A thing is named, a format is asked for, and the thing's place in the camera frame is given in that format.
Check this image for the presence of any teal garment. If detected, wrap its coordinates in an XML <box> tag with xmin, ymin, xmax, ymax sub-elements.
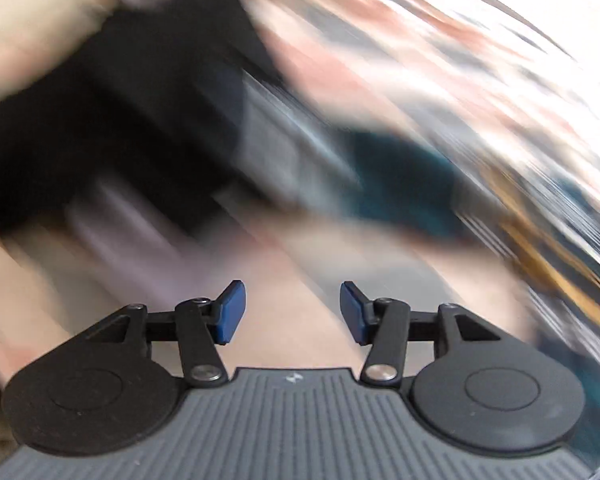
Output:
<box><xmin>340</xmin><ymin>129</ymin><xmax>473</xmax><ymax>242</ymax></box>

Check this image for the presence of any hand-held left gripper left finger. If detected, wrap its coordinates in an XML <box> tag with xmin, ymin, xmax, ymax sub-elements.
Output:
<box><xmin>82</xmin><ymin>280</ymin><xmax>248</xmax><ymax>388</ymax></box>

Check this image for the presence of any patchwork bedspread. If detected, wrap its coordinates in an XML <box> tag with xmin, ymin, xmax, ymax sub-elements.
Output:
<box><xmin>0</xmin><ymin>0</ymin><xmax>600</xmax><ymax>361</ymax></box>

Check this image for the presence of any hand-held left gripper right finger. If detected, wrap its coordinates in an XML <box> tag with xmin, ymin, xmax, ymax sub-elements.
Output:
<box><xmin>340</xmin><ymin>281</ymin><xmax>504</xmax><ymax>388</ymax></box>

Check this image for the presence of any dark cloth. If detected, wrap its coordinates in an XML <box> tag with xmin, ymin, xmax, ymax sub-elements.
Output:
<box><xmin>0</xmin><ymin>0</ymin><xmax>293</xmax><ymax>241</ymax></box>

